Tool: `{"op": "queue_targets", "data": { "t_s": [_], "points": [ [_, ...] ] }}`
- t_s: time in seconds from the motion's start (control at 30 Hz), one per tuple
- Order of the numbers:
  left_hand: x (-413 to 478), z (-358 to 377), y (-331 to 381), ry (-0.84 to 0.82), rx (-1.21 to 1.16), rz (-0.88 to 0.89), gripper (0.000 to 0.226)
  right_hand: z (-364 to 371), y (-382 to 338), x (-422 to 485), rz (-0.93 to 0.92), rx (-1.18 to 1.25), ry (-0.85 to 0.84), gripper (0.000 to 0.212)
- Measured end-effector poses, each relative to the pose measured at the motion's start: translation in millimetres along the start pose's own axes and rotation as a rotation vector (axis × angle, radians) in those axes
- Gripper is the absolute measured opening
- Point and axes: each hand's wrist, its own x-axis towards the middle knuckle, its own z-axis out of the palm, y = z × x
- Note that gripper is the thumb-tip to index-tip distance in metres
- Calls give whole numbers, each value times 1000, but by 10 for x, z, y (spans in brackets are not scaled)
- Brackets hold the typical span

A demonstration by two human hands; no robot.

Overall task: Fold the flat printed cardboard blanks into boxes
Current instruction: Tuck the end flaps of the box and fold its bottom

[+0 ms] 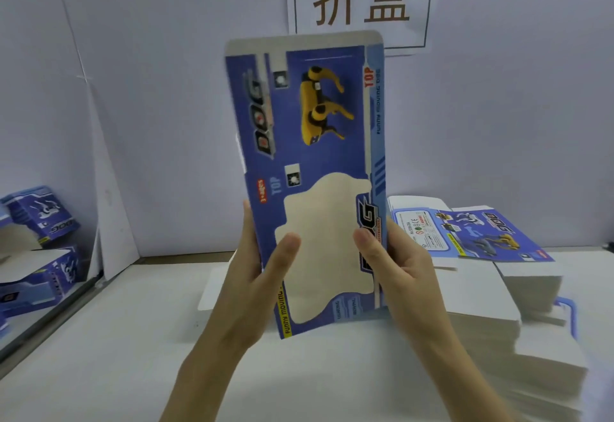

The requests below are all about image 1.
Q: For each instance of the person's right hand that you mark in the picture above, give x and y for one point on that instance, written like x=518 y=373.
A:
x=408 y=292

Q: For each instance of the person's left hand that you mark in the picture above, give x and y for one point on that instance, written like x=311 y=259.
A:
x=245 y=297

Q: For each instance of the blue dog-print cardboard box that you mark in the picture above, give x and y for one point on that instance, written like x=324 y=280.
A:
x=326 y=239

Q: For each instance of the pile of blue boxes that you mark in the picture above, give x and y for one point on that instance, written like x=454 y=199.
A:
x=38 y=215

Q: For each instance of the person's left forearm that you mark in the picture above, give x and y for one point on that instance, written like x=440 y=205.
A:
x=206 y=383

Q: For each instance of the person's right forearm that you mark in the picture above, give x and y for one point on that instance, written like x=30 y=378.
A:
x=465 y=383

